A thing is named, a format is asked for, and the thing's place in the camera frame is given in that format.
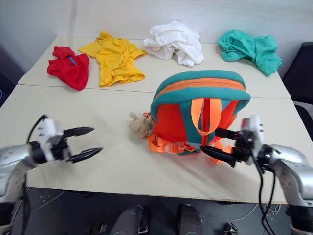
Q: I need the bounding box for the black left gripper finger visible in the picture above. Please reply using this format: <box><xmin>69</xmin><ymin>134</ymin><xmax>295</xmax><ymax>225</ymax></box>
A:
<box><xmin>63</xmin><ymin>126</ymin><xmax>95</xmax><ymax>140</ymax></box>
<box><xmin>69</xmin><ymin>147</ymin><xmax>103</xmax><ymax>164</ymax></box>

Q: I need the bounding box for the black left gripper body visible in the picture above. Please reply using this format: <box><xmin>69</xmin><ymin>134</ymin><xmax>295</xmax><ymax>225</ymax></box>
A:
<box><xmin>51</xmin><ymin>132</ymin><xmax>74</xmax><ymax>164</ymax></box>

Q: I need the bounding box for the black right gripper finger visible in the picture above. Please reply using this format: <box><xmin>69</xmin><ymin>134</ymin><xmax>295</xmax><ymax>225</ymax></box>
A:
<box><xmin>201</xmin><ymin>145</ymin><xmax>237</xmax><ymax>168</ymax></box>
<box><xmin>214</xmin><ymin>127</ymin><xmax>240</xmax><ymax>140</ymax></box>

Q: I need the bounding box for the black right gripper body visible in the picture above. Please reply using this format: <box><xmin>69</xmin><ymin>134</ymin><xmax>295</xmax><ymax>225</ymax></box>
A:
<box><xmin>232</xmin><ymin>130</ymin><xmax>255</xmax><ymax>166</ymax></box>

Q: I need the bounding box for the orange and teal backpack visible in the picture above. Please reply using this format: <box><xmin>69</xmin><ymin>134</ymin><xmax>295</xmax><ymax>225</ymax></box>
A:
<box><xmin>146</xmin><ymin>70</ymin><xmax>252</xmax><ymax>166</ymax></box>

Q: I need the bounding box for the red garment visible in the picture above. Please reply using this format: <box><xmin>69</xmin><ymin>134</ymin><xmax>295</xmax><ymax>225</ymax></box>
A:
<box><xmin>47</xmin><ymin>46</ymin><xmax>90</xmax><ymax>91</ymax></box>

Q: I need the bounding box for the black rounded shape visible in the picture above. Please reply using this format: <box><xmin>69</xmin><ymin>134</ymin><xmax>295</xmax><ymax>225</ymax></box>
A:
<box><xmin>176</xmin><ymin>203</ymin><xmax>204</xmax><ymax>235</ymax></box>

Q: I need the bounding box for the grey rounded shape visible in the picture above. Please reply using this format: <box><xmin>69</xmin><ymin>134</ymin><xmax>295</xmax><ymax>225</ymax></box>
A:
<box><xmin>110</xmin><ymin>205</ymin><xmax>150</xmax><ymax>235</ymax></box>

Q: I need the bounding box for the yellow shirt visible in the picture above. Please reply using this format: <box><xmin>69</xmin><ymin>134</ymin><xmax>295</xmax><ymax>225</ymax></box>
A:
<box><xmin>78</xmin><ymin>31</ymin><xmax>147</xmax><ymax>87</ymax></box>

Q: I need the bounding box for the teal garment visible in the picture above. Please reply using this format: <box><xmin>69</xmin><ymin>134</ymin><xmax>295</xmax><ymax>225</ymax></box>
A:
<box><xmin>217</xmin><ymin>29</ymin><xmax>283</xmax><ymax>77</ymax></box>

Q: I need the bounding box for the black chair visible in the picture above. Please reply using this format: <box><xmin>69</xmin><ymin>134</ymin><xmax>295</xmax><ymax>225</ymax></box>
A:
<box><xmin>282</xmin><ymin>41</ymin><xmax>313</xmax><ymax>105</ymax></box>

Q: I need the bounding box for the white garment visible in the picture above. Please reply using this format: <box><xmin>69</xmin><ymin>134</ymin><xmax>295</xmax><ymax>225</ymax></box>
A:
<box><xmin>142</xmin><ymin>20</ymin><xmax>204</xmax><ymax>68</ymax></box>

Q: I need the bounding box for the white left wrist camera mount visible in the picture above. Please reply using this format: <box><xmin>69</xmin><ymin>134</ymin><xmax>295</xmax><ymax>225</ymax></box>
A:
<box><xmin>36</xmin><ymin>118</ymin><xmax>64</xmax><ymax>163</ymax></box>

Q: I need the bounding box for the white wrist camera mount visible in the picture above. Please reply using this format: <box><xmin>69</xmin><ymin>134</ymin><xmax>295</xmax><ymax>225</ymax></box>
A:
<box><xmin>36</xmin><ymin>118</ymin><xmax>64</xmax><ymax>163</ymax></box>
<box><xmin>240</xmin><ymin>115</ymin><xmax>265</xmax><ymax>167</ymax></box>

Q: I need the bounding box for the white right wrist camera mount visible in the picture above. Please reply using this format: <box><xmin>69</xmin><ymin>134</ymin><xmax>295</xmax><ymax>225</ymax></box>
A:
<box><xmin>240</xmin><ymin>115</ymin><xmax>265</xmax><ymax>167</ymax></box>

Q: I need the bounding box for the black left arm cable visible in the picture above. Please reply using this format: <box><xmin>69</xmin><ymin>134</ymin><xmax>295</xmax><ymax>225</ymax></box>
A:
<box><xmin>26</xmin><ymin>114</ymin><xmax>48</xmax><ymax>145</ymax></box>

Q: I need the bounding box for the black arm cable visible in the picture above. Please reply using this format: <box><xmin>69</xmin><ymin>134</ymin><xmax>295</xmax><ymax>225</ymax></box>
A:
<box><xmin>249</xmin><ymin>151</ymin><xmax>278</xmax><ymax>235</ymax></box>
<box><xmin>26</xmin><ymin>114</ymin><xmax>48</xmax><ymax>145</ymax></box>

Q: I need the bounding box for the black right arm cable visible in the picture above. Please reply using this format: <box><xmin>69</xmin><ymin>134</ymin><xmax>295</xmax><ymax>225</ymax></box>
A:
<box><xmin>249</xmin><ymin>151</ymin><xmax>278</xmax><ymax>235</ymax></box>

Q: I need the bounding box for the beige plush toy keychain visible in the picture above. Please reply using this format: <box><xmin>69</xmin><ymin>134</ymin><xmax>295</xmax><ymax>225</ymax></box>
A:
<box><xmin>129</xmin><ymin>112</ymin><xmax>153</xmax><ymax>140</ymax></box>

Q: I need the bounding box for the white floor cable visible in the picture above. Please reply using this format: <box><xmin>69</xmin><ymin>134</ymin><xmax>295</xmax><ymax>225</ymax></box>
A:
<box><xmin>221</xmin><ymin>202</ymin><xmax>282</xmax><ymax>222</ymax></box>

